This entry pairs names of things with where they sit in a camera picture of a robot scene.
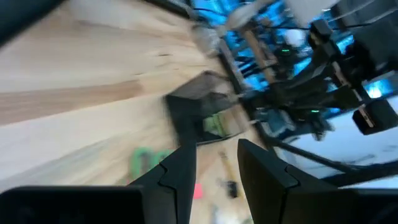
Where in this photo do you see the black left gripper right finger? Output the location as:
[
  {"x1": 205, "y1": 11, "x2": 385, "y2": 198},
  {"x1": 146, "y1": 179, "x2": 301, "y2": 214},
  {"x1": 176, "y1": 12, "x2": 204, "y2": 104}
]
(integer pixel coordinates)
[{"x1": 237, "y1": 138, "x2": 358, "y2": 224}]

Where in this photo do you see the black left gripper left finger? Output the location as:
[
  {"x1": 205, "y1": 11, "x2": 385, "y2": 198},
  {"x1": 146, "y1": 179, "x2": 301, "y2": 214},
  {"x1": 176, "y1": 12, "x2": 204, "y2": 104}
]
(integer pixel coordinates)
[{"x1": 129, "y1": 140, "x2": 198, "y2": 224}]

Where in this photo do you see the black binder clip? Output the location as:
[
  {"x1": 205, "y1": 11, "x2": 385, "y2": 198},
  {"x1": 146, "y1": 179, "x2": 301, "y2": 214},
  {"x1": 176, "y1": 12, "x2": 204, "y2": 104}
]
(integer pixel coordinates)
[{"x1": 225, "y1": 180, "x2": 240, "y2": 199}]

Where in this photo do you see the yellow pencil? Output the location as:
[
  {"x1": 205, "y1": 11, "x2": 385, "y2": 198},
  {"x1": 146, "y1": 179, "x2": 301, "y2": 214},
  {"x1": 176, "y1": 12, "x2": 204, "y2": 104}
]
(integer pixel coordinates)
[{"x1": 217, "y1": 151, "x2": 240, "y2": 188}]

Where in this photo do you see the green marker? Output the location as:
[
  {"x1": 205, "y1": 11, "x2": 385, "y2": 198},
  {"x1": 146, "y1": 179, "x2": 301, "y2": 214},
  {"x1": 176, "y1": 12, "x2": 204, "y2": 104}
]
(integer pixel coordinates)
[{"x1": 129, "y1": 147, "x2": 175, "y2": 182}]

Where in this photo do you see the black mesh desk organizer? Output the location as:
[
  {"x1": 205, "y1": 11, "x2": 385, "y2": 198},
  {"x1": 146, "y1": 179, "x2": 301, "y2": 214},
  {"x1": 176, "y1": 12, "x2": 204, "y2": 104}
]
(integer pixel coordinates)
[{"x1": 164, "y1": 70, "x2": 249, "y2": 146}]

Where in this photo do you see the pink eraser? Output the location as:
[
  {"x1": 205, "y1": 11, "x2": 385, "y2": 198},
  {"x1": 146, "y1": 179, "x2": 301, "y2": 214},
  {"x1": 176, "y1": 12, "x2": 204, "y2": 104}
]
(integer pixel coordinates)
[{"x1": 192, "y1": 182, "x2": 204, "y2": 200}]

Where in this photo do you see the green sticky note pad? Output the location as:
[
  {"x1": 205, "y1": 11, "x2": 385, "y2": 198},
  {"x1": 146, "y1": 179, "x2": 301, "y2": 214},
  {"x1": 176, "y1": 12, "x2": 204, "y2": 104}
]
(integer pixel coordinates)
[{"x1": 203, "y1": 114, "x2": 229, "y2": 138}]

